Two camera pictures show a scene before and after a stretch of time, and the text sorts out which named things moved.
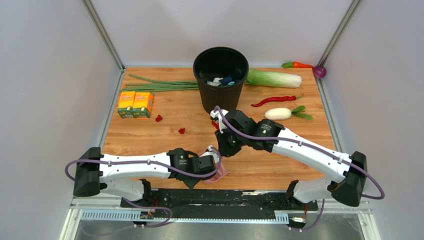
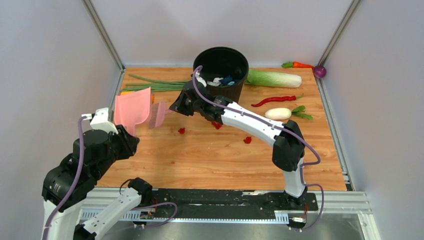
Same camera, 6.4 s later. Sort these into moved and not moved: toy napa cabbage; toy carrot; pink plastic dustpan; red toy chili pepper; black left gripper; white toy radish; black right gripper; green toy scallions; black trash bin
Moved: black left gripper; black right gripper; pink plastic dustpan
Not moved: toy carrot; black trash bin; white toy radish; red toy chili pepper; toy napa cabbage; green toy scallions
